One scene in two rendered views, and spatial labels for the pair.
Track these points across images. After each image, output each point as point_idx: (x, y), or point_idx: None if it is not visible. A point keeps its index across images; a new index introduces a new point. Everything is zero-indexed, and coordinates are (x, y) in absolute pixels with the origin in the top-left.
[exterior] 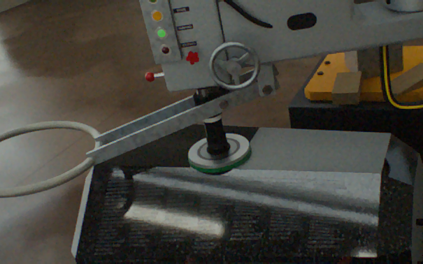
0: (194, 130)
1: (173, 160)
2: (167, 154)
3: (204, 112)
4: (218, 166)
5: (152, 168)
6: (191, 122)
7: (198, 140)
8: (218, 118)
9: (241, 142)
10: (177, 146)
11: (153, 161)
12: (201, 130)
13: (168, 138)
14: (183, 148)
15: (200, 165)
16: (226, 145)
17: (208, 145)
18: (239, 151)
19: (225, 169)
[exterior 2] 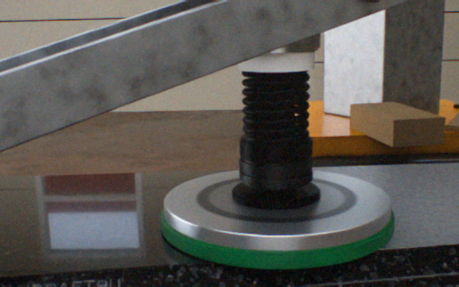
0: (106, 183)
1: (101, 251)
2: (57, 236)
3: (301, 8)
4: (344, 237)
5: (16, 285)
6: (245, 49)
7: (145, 198)
8: (313, 62)
9: (335, 180)
10: (80, 216)
11: (10, 261)
12: (135, 182)
13: (27, 203)
14: (111, 218)
15: (267, 238)
16: (312, 178)
17: (256, 177)
18: (362, 194)
19: (366, 249)
